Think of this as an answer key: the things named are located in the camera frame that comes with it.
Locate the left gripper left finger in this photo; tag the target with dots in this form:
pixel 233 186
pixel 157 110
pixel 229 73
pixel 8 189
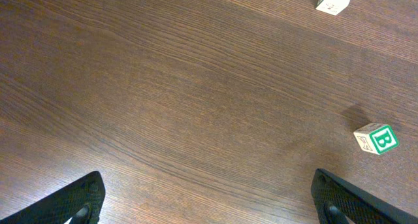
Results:
pixel 79 202

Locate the green B wooden block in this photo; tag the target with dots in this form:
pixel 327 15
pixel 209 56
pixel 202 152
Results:
pixel 377 138

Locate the far plain wooden block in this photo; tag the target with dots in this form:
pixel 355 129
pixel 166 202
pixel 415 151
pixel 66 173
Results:
pixel 333 7

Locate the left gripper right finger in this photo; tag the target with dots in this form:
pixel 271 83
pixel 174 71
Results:
pixel 338 201

